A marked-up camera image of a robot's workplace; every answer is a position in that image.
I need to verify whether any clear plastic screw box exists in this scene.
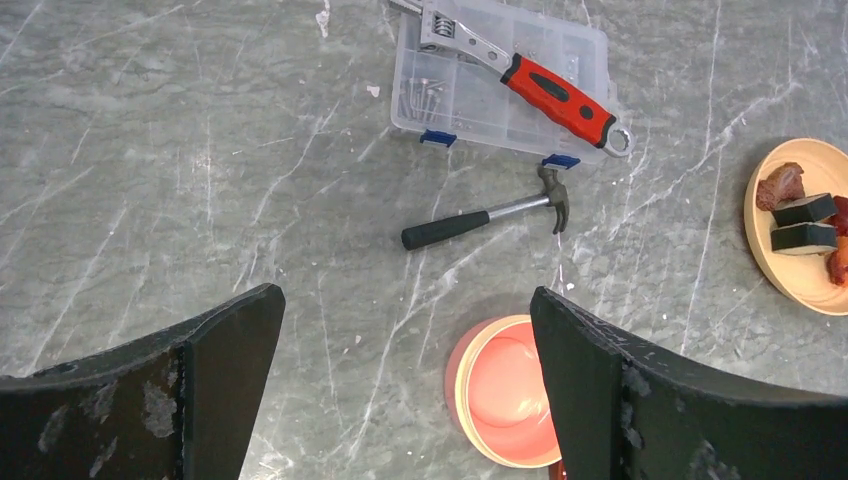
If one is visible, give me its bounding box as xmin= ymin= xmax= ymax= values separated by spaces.
xmin=390 ymin=1 xmax=617 ymax=164

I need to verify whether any round pink lunch box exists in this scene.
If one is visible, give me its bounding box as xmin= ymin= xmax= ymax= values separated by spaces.
xmin=444 ymin=314 xmax=565 ymax=479

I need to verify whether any black sushi roll piece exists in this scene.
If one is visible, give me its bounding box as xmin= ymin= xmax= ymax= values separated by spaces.
xmin=772 ymin=193 xmax=838 ymax=227

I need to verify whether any small black handled hammer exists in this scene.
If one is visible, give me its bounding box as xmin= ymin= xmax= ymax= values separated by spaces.
xmin=400 ymin=166 xmax=570 ymax=251

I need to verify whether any red handled adjustable wrench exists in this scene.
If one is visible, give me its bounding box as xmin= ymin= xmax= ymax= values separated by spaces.
xmin=388 ymin=0 xmax=635 ymax=158

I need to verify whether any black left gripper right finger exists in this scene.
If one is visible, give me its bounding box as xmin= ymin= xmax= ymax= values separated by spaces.
xmin=530 ymin=287 xmax=847 ymax=479

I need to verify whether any brown meat piece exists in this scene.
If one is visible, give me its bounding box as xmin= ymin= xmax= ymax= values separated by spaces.
xmin=755 ymin=162 xmax=806 ymax=211

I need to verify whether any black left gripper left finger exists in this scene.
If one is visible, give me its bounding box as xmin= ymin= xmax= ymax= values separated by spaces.
xmin=1 ymin=283 xmax=286 ymax=479

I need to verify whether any tan round plate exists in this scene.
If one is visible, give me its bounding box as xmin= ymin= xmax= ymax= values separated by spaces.
xmin=743 ymin=138 xmax=847 ymax=316

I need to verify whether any orange red food piece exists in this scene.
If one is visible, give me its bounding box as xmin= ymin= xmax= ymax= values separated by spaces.
xmin=826 ymin=236 xmax=848 ymax=287

